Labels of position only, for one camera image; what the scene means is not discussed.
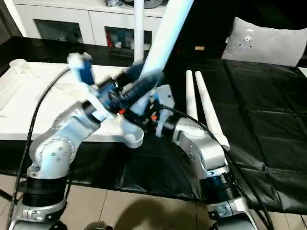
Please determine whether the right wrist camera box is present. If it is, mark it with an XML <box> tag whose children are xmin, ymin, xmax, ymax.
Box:
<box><xmin>153</xmin><ymin>85</ymin><xmax>174</xmax><ymax>123</ymax></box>

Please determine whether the black sofa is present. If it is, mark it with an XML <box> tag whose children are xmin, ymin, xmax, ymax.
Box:
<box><xmin>168</xmin><ymin>0</ymin><xmax>307</xmax><ymax>60</ymax></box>

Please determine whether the white plastic table leg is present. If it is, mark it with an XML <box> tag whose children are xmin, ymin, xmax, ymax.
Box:
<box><xmin>133</xmin><ymin>0</ymin><xmax>144</xmax><ymax>65</ymax></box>
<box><xmin>195</xmin><ymin>71</ymin><xmax>230</xmax><ymax>150</ymax></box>
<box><xmin>185</xmin><ymin>70</ymin><xmax>202</xmax><ymax>123</ymax></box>
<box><xmin>127</xmin><ymin>0</ymin><xmax>195</xmax><ymax>120</ymax></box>

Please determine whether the white glass-door cabinet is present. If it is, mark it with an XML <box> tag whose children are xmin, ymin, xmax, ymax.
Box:
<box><xmin>14</xmin><ymin>0</ymin><xmax>168</xmax><ymax>48</ymax></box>

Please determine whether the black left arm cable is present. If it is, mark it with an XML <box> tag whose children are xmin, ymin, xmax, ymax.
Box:
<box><xmin>14</xmin><ymin>67</ymin><xmax>72</xmax><ymax>230</ymax></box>

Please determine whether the grey curtain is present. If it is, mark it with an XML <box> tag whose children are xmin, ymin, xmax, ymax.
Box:
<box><xmin>0</xmin><ymin>0</ymin><xmax>15</xmax><ymax>41</ymax></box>

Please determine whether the black work mat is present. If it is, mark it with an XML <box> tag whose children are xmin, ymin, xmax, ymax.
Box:
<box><xmin>0</xmin><ymin>37</ymin><xmax>307</xmax><ymax>214</ymax></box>

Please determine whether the grey cushion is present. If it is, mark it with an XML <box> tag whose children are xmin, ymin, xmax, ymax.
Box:
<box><xmin>223</xmin><ymin>17</ymin><xmax>307</xmax><ymax>67</ymax></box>

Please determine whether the white plastic table top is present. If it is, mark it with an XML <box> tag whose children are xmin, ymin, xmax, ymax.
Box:
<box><xmin>0</xmin><ymin>58</ymin><xmax>144</xmax><ymax>148</ymax></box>

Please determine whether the dark cabled device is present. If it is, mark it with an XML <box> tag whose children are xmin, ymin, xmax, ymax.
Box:
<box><xmin>106</xmin><ymin>0</ymin><xmax>166</xmax><ymax>9</ymax></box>

